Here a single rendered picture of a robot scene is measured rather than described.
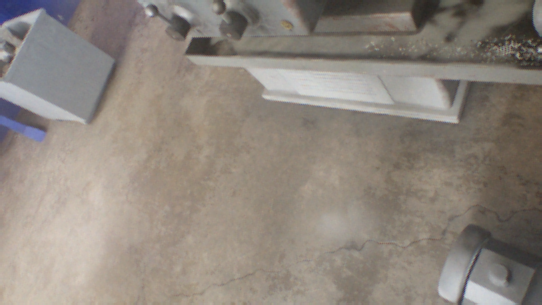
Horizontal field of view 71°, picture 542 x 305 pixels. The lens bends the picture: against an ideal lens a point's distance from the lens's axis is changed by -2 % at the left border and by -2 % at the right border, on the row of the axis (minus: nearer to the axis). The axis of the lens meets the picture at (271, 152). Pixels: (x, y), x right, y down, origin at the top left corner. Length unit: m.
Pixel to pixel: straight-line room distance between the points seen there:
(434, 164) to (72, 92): 2.10
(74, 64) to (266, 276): 1.81
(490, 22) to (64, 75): 2.26
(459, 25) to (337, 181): 0.65
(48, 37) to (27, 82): 0.29
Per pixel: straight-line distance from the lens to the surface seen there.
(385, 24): 1.05
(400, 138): 1.36
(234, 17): 0.96
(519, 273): 0.99
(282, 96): 1.63
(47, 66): 2.61
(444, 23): 1.04
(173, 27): 1.12
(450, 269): 1.02
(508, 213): 1.23
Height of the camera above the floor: 1.19
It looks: 49 degrees down
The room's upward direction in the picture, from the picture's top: 55 degrees counter-clockwise
